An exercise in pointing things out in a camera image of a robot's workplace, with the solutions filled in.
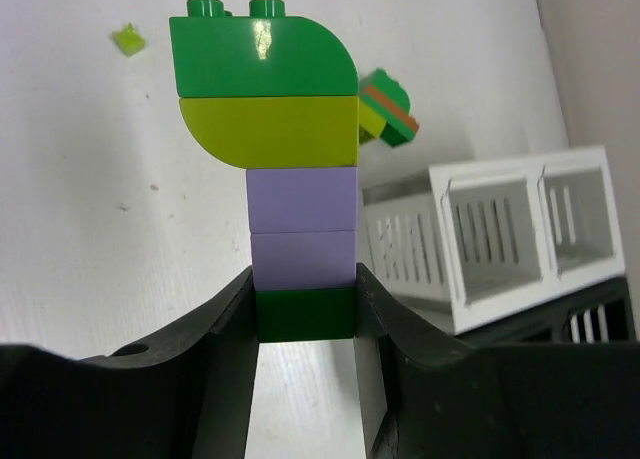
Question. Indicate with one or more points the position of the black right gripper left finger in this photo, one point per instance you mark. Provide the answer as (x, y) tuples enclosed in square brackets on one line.
[(184, 391)]

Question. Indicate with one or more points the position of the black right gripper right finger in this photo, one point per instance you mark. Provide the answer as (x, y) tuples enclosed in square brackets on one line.
[(427, 394)]

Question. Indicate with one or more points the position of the green square lego brick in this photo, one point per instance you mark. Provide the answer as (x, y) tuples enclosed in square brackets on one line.
[(306, 315)]

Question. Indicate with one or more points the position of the green rounded lego brick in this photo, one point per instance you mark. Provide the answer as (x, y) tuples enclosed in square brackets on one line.
[(266, 53)]

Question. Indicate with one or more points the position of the black slotted container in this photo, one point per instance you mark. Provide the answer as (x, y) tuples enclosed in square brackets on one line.
[(600, 313)]

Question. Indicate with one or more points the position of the white slotted container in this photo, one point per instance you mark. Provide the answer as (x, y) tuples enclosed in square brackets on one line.
[(479, 241)]

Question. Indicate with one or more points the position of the green rectangular lego brick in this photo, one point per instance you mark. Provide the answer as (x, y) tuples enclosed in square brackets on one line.
[(395, 132)]

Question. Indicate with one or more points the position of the lime square lego brick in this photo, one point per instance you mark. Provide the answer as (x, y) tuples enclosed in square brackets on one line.
[(371, 124)]

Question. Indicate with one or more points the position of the brown lego plate in stack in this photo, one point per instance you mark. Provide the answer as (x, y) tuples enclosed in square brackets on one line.
[(390, 106)]

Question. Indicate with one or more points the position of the small lime lego piece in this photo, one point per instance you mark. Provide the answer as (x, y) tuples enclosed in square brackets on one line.
[(128, 40)]

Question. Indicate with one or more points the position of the green rounded brick in stack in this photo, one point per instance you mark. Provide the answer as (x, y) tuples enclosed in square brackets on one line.
[(385, 90)]

